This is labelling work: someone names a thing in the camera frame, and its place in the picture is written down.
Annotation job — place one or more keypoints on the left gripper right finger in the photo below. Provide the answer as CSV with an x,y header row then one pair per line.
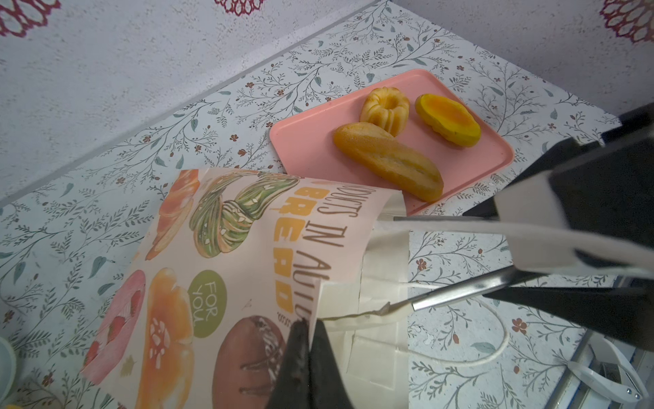
x,y
327,390

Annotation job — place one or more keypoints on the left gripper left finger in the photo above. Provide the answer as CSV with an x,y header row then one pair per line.
x,y
291,390

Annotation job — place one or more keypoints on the white alarm clock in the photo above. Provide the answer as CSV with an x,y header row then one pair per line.
x,y
8,367

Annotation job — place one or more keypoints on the golden bundt cake fake bread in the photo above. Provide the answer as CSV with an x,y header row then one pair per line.
x,y
387,108

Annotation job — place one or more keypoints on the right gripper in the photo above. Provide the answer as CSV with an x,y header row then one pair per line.
x,y
580,209

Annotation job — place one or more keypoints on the small yellow fake bread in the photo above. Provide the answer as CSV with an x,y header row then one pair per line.
x,y
450,119

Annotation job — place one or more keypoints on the long baguette fake bread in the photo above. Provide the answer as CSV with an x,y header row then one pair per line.
x,y
380,152

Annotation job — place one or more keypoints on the printed paper bag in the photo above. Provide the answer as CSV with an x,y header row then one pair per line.
x,y
231,261

